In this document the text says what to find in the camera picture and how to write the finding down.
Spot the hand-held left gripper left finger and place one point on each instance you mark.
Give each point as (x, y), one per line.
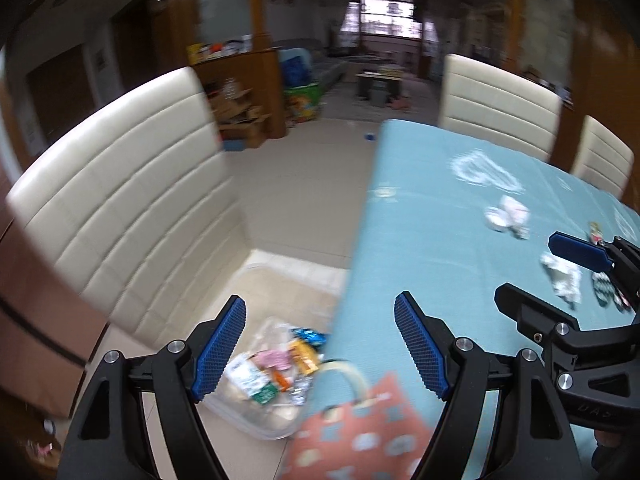
(220, 350)

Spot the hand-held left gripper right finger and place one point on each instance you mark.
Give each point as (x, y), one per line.
(420, 345)

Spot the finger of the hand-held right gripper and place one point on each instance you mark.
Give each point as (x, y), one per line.
(580, 252)
(530, 312)

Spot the green white carton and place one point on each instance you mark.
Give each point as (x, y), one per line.
(250, 377)

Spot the pink checkered wrapper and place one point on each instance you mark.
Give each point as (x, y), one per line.
(272, 360)

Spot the yellow snack packet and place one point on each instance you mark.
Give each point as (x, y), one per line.
(302, 356)

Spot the clear plastic storage bin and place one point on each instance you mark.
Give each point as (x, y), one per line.
(285, 290)

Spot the blue wrapper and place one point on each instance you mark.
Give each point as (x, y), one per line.
(310, 337)

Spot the red gold wrapper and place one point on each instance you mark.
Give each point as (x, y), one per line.
(595, 234)

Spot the white crumpled tissue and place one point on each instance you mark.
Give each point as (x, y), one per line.
(562, 277)

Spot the black white patterned wrapper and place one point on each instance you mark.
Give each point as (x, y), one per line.
(607, 292)

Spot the white pink crumpled wrapper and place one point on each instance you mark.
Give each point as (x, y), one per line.
(515, 209)

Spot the white bottle cap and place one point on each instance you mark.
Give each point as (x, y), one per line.
(495, 219)

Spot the cream quilted dining chair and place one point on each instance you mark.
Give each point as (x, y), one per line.
(602, 157)
(125, 200)
(500, 105)

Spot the teal tablecloth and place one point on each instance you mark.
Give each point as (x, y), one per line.
(440, 220)

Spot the small blue box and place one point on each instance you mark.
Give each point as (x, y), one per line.
(233, 146)

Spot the open cardboard box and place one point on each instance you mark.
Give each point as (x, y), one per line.
(255, 130)

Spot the pink cloth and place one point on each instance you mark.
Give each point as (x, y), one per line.
(400, 103)

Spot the green yellow printed bag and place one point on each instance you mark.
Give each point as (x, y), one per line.
(304, 102)

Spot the wooden partition cabinet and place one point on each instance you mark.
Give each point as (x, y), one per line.
(267, 90)

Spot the coffee table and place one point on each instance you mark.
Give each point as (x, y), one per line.
(377, 79)

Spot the blue bag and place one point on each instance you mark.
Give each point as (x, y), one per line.
(294, 69)

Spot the grey sofa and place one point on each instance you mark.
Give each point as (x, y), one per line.
(330, 67)

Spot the window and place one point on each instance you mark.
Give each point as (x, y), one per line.
(382, 15)

